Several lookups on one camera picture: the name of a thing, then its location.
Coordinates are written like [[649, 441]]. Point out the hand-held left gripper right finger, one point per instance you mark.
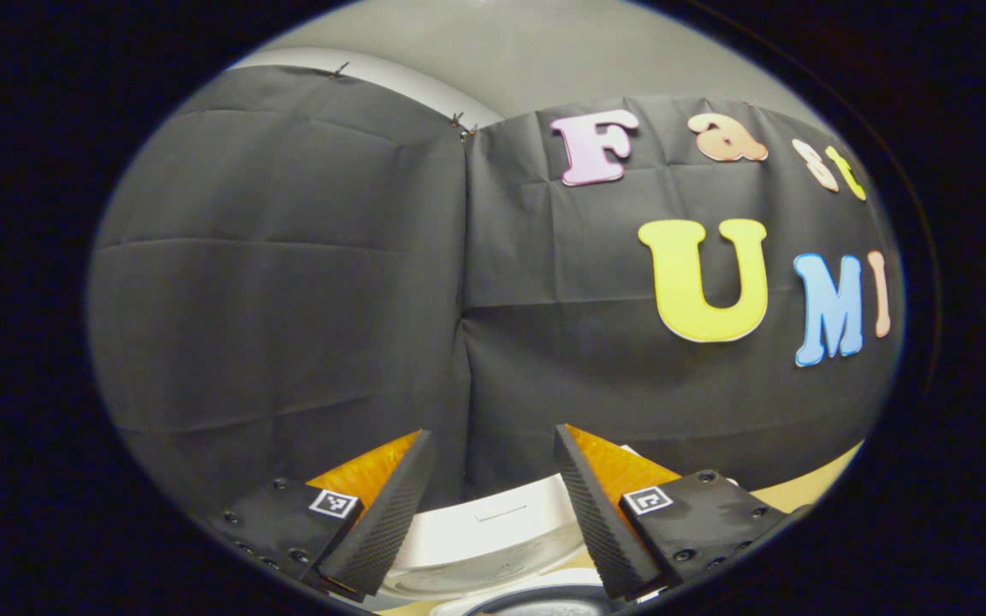
[[600, 530]]

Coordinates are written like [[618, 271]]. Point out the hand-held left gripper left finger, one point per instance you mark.
[[382, 530]]

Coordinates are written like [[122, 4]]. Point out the white rice cooker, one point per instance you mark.
[[493, 530]]

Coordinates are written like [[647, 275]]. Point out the black backdrop cloth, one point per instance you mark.
[[288, 282]]

